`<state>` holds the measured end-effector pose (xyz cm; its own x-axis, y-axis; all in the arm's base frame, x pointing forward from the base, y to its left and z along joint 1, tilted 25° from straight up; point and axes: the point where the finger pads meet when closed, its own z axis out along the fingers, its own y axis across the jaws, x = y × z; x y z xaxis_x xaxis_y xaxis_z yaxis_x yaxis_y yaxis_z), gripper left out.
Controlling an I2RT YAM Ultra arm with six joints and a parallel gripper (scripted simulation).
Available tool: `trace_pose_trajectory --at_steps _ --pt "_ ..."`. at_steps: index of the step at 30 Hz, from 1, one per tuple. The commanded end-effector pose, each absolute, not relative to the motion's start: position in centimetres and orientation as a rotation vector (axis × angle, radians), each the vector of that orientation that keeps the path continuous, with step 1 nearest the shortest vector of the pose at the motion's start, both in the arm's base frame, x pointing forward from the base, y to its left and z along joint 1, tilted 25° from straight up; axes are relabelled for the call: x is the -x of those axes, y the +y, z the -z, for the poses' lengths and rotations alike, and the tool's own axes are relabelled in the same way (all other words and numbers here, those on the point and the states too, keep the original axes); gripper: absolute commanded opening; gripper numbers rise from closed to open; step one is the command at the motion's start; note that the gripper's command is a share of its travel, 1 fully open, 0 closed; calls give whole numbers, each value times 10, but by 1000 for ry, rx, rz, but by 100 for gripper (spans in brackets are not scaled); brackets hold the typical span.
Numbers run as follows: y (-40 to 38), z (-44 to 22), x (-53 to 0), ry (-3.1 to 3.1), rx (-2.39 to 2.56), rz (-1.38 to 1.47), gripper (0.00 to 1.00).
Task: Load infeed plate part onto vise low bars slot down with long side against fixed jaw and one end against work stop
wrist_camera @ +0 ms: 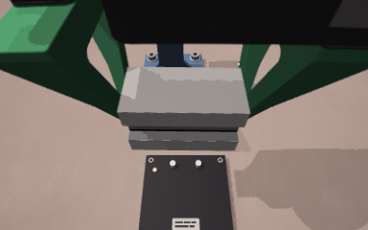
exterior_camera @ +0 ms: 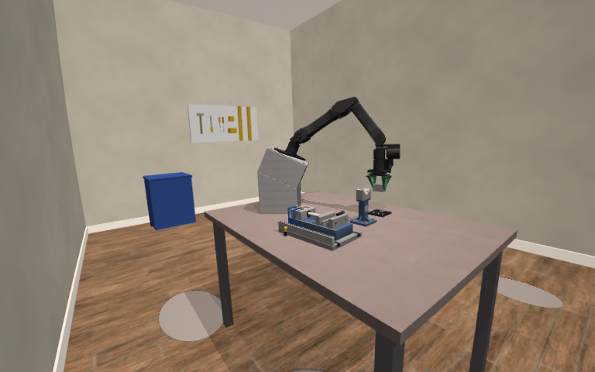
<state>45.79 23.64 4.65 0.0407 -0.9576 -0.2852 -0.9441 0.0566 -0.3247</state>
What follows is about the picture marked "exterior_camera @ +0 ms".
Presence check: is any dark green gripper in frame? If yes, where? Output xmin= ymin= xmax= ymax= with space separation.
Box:
xmin=367 ymin=159 xmax=392 ymax=190

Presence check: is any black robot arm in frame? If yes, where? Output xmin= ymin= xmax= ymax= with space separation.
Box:
xmin=274 ymin=97 xmax=400 ymax=171

